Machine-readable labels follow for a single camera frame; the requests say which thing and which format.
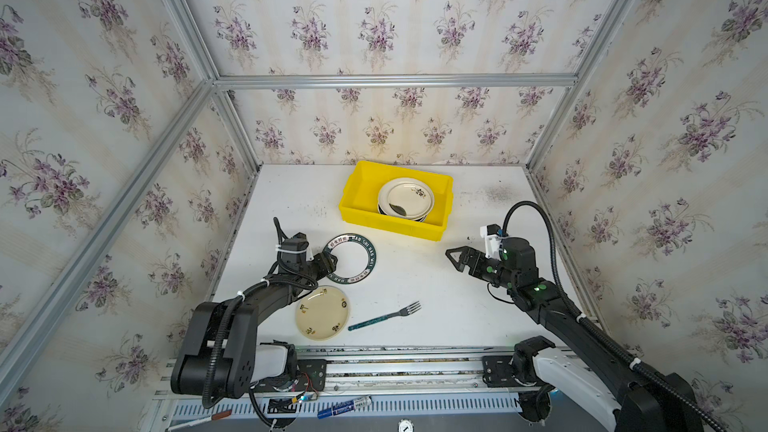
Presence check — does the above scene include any green text-rimmed white plate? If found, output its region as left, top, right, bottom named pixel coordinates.
left=323, top=233, right=378, bottom=285

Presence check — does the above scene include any cream floral plate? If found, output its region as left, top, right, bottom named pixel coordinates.
left=295, top=286, right=351, bottom=341

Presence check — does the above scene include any plain cream plate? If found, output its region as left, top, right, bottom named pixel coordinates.
left=377, top=177, right=436, bottom=222

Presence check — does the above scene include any cream plate with dark leaf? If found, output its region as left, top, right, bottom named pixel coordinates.
left=384, top=182, right=433, bottom=219

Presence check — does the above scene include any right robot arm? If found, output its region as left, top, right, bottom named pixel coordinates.
left=445, top=202, right=723, bottom=431

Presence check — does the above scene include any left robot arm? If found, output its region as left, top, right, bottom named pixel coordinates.
left=170, top=218, right=338, bottom=409

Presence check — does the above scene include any yellow plastic bin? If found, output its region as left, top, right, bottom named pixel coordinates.
left=339, top=161, right=453, bottom=241

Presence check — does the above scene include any blue marker pen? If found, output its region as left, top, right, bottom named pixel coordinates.
left=317, top=396, right=372, bottom=419

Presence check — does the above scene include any red white marker pen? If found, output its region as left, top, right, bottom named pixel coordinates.
left=165, top=409, right=233, bottom=432

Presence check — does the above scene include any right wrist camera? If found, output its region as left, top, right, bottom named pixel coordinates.
left=480, top=224, right=507, bottom=259

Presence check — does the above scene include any green-handled fork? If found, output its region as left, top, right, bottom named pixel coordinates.
left=347, top=302, right=422, bottom=331

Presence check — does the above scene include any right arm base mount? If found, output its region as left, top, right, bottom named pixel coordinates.
left=481, top=336, right=555, bottom=423

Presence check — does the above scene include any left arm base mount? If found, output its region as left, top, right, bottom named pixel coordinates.
left=247, top=341, right=328, bottom=431

